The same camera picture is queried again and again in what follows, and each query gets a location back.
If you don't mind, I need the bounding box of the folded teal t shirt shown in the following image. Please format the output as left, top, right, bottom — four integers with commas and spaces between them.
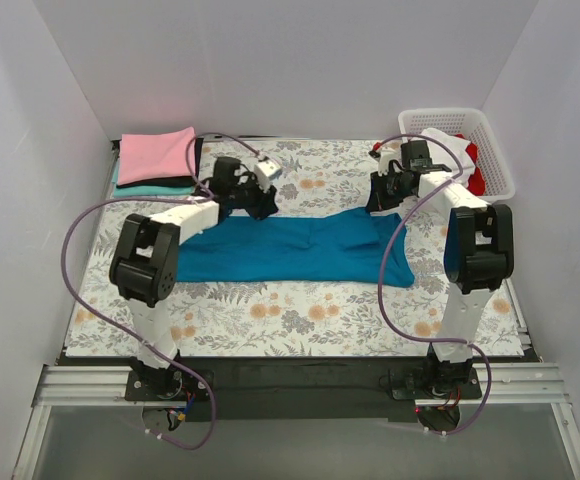
111, 168, 194, 198

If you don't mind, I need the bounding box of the folded black t shirt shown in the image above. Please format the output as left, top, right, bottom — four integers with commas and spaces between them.
122, 137, 205, 190

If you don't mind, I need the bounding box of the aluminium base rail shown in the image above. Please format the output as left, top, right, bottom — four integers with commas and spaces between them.
14, 358, 580, 479

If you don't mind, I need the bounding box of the folded pink t shirt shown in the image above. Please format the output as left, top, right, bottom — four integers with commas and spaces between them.
118, 127, 197, 185

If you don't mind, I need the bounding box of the blue t shirt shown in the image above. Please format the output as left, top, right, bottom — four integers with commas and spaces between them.
176, 208, 401, 284

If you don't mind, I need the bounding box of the purple cable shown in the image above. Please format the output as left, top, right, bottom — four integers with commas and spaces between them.
369, 134, 495, 441
62, 132, 271, 451

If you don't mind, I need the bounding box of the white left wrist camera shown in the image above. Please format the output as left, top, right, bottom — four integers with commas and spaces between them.
252, 158, 283, 192

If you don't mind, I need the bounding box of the red t shirt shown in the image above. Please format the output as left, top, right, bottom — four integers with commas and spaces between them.
455, 134, 486, 196

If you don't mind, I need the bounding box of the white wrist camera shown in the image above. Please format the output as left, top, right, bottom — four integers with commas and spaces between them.
369, 141, 402, 176
252, 158, 283, 192

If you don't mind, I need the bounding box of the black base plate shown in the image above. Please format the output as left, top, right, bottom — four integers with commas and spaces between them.
38, 357, 537, 422

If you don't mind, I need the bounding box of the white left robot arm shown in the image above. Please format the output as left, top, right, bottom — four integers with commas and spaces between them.
109, 155, 282, 400

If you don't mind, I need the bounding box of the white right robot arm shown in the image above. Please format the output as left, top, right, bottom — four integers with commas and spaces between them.
365, 134, 514, 398

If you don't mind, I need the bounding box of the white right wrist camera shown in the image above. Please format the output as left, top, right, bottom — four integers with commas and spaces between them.
369, 141, 402, 176

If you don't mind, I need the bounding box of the white t shirt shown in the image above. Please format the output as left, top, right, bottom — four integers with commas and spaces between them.
421, 128, 475, 183

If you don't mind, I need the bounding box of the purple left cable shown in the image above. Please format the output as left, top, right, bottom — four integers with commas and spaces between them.
62, 132, 271, 451

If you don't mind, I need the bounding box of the white plastic basket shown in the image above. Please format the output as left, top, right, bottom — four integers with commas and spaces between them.
398, 107, 516, 203

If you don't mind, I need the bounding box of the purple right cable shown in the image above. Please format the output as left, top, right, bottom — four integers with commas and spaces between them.
369, 134, 495, 441

